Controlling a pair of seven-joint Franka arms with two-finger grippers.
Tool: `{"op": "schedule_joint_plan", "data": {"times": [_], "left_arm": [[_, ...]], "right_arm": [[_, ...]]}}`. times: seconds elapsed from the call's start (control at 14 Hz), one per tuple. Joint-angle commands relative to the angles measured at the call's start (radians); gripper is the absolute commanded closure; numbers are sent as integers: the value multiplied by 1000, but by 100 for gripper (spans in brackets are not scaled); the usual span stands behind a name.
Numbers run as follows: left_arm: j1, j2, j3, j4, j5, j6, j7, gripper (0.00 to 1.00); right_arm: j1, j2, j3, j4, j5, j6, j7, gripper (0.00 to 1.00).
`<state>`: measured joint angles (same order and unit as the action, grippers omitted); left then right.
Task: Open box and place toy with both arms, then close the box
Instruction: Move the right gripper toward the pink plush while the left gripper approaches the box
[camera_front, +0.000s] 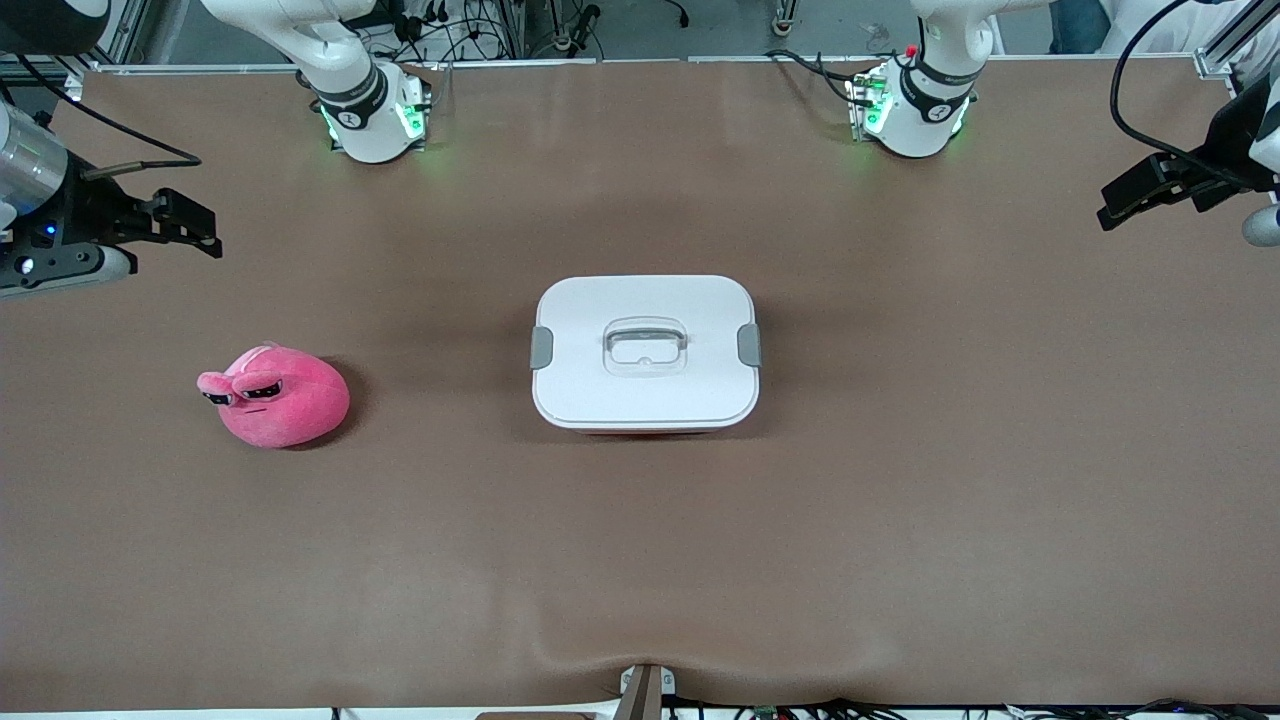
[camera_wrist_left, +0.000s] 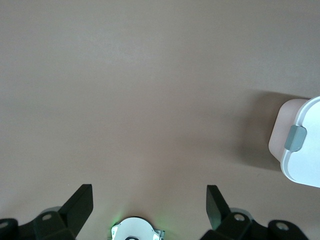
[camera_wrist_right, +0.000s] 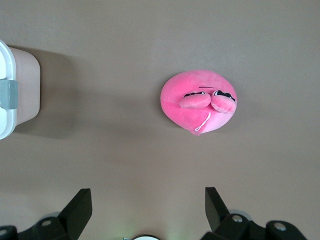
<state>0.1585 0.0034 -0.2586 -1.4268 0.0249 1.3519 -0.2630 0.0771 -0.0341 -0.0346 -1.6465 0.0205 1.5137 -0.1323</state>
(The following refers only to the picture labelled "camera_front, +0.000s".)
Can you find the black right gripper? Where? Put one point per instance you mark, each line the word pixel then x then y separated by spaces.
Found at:
pixel 88 213

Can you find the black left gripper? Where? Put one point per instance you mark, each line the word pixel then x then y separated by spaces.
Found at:
pixel 1226 152

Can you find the pink plush toy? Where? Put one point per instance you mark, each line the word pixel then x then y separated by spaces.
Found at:
pixel 285 405

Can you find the white box lid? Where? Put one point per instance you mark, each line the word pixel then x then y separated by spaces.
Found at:
pixel 640 390

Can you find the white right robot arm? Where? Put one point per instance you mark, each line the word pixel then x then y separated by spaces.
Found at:
pixel 360 110

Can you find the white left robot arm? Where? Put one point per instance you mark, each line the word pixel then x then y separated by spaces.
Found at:
pixel 925 110

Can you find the pink plastic box base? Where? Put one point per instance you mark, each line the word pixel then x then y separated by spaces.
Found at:
pixel 650 431

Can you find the small grey caster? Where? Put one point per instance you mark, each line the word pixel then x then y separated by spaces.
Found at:
pixel 783 18

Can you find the black stand foot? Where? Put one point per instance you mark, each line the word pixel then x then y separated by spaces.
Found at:
pixel 580 25

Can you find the circuit board with LED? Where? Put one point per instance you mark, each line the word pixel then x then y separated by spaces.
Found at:
pixel 767 712

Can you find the silver table edge rail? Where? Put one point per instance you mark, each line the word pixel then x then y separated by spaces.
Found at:
pixel 600 61

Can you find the camera mount post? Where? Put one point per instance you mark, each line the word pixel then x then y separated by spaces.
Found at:
pixel 645 695

